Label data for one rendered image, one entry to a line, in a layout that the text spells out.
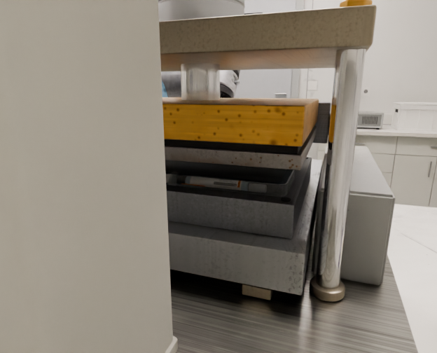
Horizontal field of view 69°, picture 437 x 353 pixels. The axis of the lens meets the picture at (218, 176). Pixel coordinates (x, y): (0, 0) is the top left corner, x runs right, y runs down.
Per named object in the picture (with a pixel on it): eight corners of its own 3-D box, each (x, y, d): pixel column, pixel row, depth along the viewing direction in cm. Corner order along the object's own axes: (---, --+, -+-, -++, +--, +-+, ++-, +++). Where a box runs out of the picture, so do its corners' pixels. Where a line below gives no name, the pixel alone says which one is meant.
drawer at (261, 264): (301, 307, 21) (310, 192, 19) (41, 251, 28) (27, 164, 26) (321, 184, 48) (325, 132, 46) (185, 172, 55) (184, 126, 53)
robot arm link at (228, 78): (210, 87, 74) (244, 87, 71) (206, 104, 73) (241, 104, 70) (199, 66, 67) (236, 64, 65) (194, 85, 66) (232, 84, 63)
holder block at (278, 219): (292, 239, 22) (295, 204, 21) (60, 205, 28) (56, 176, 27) (310, 178, 37) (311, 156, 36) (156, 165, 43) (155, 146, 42)
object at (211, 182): (294, 192, 28) (295, 167, 27) (284, 215, 23) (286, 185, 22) (115, 174, 34) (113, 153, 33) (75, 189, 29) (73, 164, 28)
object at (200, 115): (300, 171, 20) (312, 3, 18) (33, 149, 27) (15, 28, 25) (316, 135, 36) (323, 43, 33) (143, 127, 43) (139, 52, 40)
